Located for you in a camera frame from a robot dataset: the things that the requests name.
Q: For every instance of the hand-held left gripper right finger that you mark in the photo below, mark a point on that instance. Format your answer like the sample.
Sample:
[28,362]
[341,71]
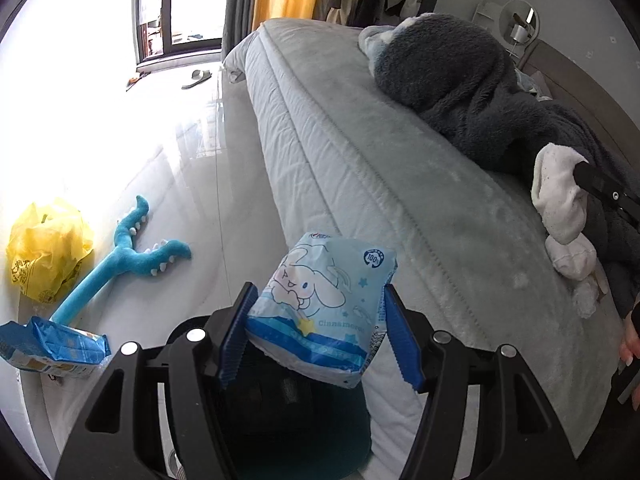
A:
[402,340]

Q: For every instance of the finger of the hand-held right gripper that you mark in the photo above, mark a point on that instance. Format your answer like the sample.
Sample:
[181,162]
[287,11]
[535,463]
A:
[600,185]

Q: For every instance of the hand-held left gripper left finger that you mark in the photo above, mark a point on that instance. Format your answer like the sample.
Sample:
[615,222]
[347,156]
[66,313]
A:
[235,340]

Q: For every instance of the light blue cartoon tissue packet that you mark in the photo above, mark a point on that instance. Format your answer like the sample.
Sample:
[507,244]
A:
[320,300]

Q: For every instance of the dark trash bin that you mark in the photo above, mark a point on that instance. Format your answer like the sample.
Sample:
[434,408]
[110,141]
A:
[300,420]

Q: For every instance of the person's right hand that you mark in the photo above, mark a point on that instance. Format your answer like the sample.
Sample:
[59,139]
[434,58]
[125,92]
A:
[631,345]

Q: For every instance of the white fuzzy cloth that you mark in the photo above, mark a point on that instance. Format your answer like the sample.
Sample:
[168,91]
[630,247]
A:
[560,195]

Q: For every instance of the grey brown headboard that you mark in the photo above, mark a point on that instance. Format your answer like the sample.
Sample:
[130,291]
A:
[580,85]

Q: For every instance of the light blue quilt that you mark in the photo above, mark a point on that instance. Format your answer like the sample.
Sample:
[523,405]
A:
[532,82]

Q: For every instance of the blue plush toy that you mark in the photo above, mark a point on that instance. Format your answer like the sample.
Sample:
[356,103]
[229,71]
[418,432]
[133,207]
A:
[125,255]

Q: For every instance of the bed with grey sheet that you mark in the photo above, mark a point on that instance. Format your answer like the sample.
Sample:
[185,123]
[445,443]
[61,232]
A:
[400,170]

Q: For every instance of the blue snack packet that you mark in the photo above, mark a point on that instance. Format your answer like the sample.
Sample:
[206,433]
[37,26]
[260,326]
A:
[60,345]

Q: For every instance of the round mirror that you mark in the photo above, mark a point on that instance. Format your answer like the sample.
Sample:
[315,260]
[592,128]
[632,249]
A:
[520,22]

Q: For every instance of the dark grey fleece blanket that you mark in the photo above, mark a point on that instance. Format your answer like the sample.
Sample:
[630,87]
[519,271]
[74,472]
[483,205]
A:
[450,70]

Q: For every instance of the white bedside shelf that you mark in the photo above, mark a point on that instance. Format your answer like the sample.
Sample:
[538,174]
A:
[489,12]

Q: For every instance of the yellow plastic bag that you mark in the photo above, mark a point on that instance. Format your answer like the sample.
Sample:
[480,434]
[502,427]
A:
[45,250]

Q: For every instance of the grey slipper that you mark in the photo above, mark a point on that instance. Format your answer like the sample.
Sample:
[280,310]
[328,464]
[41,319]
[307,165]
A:
[196,79]

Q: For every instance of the dark framed window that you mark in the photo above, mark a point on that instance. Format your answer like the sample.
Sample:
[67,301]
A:
[160,15]

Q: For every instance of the grey curtain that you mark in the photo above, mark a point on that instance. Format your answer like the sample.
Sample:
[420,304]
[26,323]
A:
[242,0]

